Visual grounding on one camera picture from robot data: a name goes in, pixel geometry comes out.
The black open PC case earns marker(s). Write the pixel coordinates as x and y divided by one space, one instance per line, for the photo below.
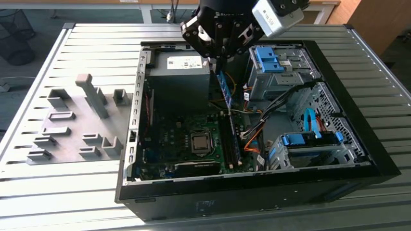
225 199

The brown wooden cabinet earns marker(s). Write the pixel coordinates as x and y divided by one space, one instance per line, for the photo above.
375 21

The grey power supply unit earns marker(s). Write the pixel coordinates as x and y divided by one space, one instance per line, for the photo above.
179 81

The green motherboard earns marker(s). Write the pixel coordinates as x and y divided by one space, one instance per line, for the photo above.
167 144

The black graphics card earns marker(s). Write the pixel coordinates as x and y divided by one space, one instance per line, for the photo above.
198 168

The grey parts rack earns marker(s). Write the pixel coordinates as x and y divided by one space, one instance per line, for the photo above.
81 120

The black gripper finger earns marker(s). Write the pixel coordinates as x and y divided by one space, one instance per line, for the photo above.
195 36
247 36

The silver CPU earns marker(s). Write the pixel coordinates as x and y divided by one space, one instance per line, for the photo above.
201 142

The blue plastic drive latch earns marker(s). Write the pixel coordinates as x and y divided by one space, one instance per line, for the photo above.
273 68
265 54

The black CPU socket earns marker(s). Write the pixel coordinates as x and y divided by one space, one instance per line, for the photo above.
201 132

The black mesh waste bin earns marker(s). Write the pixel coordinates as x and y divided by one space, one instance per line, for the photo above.
16 36

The black empty RAM slot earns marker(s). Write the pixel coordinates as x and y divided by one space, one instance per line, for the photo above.
225 139

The white desk frame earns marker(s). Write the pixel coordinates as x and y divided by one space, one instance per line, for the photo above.
321 14

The metal disk bay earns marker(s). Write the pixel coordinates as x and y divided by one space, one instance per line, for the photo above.
318 151

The metal drive cage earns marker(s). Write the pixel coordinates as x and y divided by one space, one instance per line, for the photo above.
282 81

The hard disk in blue carrier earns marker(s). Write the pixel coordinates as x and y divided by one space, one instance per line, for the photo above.
309 139

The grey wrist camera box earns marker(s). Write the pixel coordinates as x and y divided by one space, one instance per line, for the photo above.
277 21

